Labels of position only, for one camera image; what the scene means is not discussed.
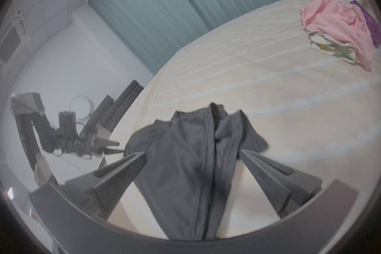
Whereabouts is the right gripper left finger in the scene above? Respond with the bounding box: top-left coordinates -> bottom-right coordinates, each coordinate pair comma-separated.
64,152 -> 148,219

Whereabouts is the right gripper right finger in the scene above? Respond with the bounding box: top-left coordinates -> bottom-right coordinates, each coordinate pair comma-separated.
240,149 -> 323,217

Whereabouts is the black garment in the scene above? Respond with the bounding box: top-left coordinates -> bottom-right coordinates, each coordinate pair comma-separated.
123,102 -> 268,241

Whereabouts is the round white mirror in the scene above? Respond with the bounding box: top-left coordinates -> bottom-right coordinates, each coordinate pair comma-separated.
69,95 -> 95,125

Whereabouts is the dark grey chest of drawers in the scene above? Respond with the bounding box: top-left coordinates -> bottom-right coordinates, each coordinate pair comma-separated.
89,80 -> 145,134

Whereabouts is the bed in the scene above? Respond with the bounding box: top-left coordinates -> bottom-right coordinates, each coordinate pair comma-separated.
98,0 -> 381,240

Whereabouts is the ceiling air conditioner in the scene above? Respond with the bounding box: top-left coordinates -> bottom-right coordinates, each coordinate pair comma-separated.
0,10 -> 32,75

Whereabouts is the white printed garment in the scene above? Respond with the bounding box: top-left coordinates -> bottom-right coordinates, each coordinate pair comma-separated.
308,32 -> 358,64

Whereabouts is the blue-green curtain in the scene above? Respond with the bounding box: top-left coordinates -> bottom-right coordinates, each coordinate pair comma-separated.
87,0 -> 313,76

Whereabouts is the pink garment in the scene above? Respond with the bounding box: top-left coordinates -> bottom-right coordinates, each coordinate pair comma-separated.
301,0 -> 375,72

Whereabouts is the purple garment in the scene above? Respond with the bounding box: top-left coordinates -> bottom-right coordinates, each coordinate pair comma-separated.
349,0 -> 381,49

